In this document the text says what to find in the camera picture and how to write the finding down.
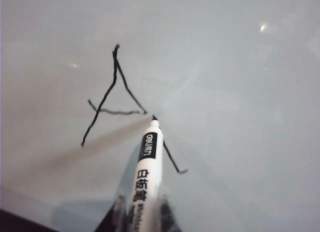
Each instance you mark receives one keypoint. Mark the white whiteboard marker pen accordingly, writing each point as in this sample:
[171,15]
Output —
[150,172]

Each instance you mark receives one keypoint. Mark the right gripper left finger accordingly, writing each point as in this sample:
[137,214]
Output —
[117,214]

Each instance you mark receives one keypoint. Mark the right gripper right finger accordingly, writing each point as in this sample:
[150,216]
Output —
[168,212]

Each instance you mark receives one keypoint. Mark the white glass whiteboard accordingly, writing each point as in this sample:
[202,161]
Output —
[225,92]

